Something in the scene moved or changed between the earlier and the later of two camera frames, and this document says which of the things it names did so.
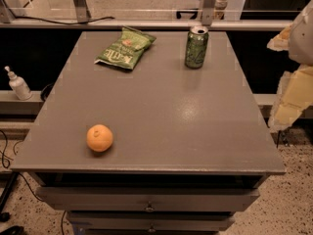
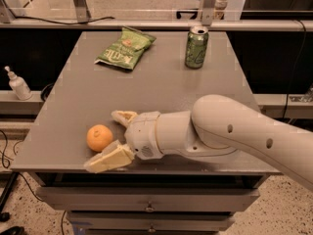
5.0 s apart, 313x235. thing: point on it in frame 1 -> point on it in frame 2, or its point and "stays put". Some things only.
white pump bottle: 19,85 stays put
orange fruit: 99,138 stays put
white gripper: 303,40 -> 142,135
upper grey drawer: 150,198 stays put
